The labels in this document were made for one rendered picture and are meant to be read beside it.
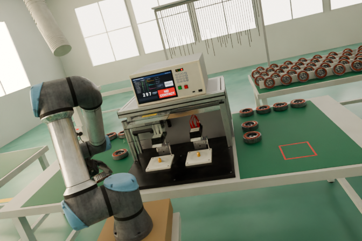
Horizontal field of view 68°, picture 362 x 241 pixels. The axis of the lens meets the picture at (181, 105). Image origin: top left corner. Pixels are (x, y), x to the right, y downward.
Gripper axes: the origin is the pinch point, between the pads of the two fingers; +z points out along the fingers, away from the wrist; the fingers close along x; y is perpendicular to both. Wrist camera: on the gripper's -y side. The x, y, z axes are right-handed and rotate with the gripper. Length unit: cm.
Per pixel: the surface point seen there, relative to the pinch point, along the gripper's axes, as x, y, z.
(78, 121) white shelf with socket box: -27, -98, 9
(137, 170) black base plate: 17.2, -3.9, 11.8
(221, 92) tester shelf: 83, -6, -7
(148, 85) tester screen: 48, -26, -24
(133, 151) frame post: 18.2, -18.5, 9.1
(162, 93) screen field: 53, -22, -16
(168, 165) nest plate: 35.7, 4.3, 13.1
